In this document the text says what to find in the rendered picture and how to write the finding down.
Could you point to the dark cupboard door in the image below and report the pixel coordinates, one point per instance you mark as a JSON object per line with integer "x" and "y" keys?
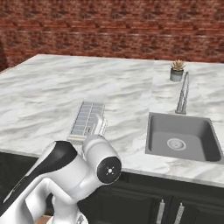
{"x": 201, "y": 211}
{"x": 128, "y": 204}

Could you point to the grey sink basin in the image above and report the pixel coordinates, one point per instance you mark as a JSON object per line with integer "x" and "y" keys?
{"x": 180, "y": 140}

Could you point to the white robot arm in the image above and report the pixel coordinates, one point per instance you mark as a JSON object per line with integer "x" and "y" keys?
{"x": 73, "y": 175}

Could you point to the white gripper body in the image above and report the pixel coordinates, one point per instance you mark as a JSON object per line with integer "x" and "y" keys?
{"x": 98, "y": 124}

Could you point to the grey sink tap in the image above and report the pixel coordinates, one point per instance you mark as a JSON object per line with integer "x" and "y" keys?
{"x": 183, "y": 94}

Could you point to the potted succulent plant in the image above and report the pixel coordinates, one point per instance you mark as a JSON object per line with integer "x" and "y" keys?
{"x": 177, "y": 71}

